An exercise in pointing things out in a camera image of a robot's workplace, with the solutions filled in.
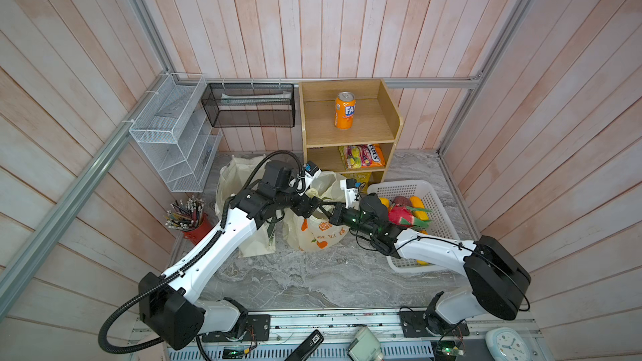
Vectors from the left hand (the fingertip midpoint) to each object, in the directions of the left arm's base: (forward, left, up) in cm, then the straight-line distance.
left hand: (310, 198), depth 75 cm
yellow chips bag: (+23, -20, -18) cm, 36 cm away
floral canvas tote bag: (+12, +28, -4) cm, 31 cm away
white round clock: (-35, -56, -20) cm, 69 cm away
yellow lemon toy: (+12, -29, -20) cm, 37 cm away
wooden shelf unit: (+27, -23, +8) cm, 37 cm away
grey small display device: (-36, -15, -19) cm, 44 cm away
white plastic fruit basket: (0, -47, -16) cm, 50 cm away
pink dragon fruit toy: (+2, -34, -15) cm, 37 cm away
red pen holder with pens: (0, +43, -12) cm, 45 cm away
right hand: (-1, -2, -4) cm, 4 cm away
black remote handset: (-37, +1, -19) cm, 42 cm away
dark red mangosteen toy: (+10, -36, -17) cm, 41 cm away
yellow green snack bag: (+22, -15, -4) cm, 27 cm away
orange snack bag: (+22, -25, -4) cm, 34 cm away
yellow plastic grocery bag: (-8, -2, -7) cm, 11 cm away
